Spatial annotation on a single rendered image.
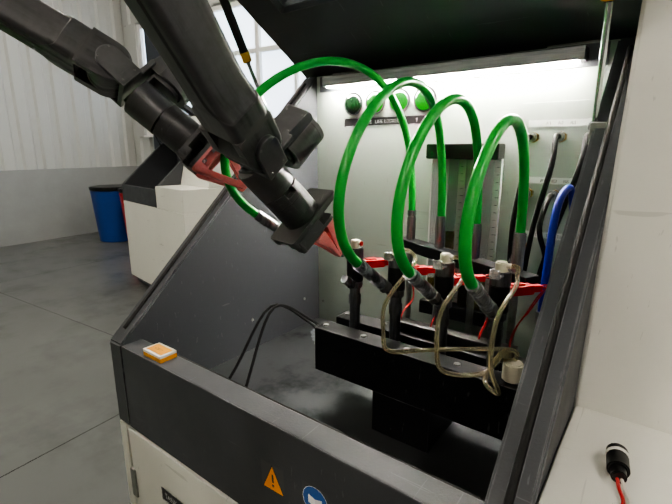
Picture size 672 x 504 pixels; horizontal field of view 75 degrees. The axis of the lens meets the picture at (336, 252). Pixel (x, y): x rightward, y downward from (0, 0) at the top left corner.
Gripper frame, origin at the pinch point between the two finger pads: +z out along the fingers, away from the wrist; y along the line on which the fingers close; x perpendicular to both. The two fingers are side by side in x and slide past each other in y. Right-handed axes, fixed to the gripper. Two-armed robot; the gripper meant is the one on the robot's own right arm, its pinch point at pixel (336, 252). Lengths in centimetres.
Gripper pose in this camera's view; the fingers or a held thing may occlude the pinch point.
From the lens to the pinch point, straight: 69.1
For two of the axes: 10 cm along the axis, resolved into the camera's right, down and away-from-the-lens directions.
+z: 5.5, 6.0, 5.8
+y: 5.6, -7.8, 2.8
